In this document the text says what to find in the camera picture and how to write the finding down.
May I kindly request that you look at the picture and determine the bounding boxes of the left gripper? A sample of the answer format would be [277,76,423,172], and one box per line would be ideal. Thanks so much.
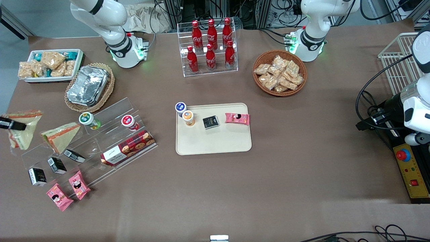
[355,94,405,131]

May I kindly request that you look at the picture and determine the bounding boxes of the triangle sandwich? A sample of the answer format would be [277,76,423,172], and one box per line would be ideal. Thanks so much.
[40,122,81,154]
[7,110,43,151]

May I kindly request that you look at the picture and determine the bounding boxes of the beige plastic tray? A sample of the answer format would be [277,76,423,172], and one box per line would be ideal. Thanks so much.
[175,103,252,156]

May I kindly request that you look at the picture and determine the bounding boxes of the small black box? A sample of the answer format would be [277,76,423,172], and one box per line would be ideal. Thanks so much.
[203,115,220,130]
[47,157,67,174]
[28,168,48,187]
[63,149,86,163]

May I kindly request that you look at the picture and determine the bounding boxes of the yellow emergency stop box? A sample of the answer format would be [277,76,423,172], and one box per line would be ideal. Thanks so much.
[392,143,430,202]

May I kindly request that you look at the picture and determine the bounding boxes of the green lid cup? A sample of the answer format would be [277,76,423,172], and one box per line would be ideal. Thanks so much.
[79,112,101,130]

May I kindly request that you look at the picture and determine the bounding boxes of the round brown wicker basket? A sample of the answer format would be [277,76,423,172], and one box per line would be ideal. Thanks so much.
[253,50,307,97]

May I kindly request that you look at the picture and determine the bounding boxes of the stacked foil containers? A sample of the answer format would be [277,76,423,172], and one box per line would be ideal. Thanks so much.
[67,66,110,107]

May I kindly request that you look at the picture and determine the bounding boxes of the pink snack pack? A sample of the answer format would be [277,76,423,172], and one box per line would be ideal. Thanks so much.
[69,170,91,201]
[46,183,74,212]
[225,113,250,126]

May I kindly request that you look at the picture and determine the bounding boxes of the white rectangular bin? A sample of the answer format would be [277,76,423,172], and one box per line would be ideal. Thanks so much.
[24,49,84,83]

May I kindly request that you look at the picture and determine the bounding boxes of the clear acrylic stepped shelf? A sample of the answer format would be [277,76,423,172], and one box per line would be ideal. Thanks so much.
[21,97,158,189]

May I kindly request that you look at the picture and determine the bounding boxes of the oval light wicker basket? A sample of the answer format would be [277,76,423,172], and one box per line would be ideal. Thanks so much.
[64,63,115,113]

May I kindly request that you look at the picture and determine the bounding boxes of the red lid cup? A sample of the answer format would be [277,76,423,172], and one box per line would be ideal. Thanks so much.
[121,115,140,131]

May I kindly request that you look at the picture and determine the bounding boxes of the red plaid cookie box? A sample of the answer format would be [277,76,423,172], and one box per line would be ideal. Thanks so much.
[100,130,156,167]

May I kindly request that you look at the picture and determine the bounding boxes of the red cola bottle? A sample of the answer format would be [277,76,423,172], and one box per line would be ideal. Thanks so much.
[222,17,233,47]
[207,18,218,50]
[191,20,203,51]
[206,44,216,71]
[187,46,199,73]
[225,41,235,69]

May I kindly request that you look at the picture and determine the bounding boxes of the clear acrylic bottle rack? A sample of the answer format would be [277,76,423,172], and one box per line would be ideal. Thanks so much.
[177,18,239,78]

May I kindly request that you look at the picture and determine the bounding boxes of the beige cloth bag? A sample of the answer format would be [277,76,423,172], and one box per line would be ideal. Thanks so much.
[128,5,172,34]

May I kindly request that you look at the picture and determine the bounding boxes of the orange lid cup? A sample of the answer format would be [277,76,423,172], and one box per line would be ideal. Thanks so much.
[182,110,196,127]

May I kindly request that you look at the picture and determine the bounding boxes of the black looped cable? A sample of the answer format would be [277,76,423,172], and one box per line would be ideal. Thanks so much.
[355,54,414,130]

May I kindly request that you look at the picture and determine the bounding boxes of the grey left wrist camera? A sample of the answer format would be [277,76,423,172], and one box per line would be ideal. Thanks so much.
[405,133,430,147]

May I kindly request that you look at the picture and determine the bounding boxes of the white wire basket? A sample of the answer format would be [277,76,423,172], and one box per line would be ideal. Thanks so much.
[378,32,424,96]

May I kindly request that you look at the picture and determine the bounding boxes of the dark frame bar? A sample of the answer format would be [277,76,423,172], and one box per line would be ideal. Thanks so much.
[0,7,35,40]

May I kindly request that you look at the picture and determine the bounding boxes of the black floor cable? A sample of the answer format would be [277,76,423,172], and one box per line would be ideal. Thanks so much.
[299,225,430,242]

